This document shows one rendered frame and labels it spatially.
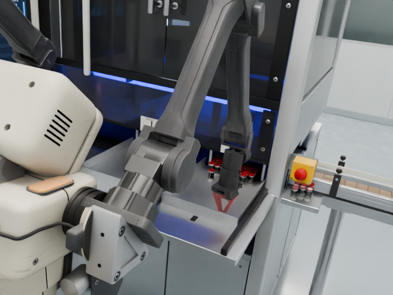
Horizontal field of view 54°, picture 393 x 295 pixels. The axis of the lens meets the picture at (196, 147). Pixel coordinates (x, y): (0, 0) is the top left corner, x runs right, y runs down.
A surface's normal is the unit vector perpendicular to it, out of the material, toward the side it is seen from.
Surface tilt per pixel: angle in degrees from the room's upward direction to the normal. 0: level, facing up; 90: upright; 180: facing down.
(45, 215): 90
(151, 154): 46
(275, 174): 90
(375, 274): 0
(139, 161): 37
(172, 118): 51
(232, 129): 117
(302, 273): 0
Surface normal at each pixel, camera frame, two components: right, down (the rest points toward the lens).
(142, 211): 0.65, -0.11
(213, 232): 0.10, -0.92
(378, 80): -0.43, 0.31
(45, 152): 0.86, 0.33
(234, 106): -0.42, 0.69
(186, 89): -0.25, -0.32
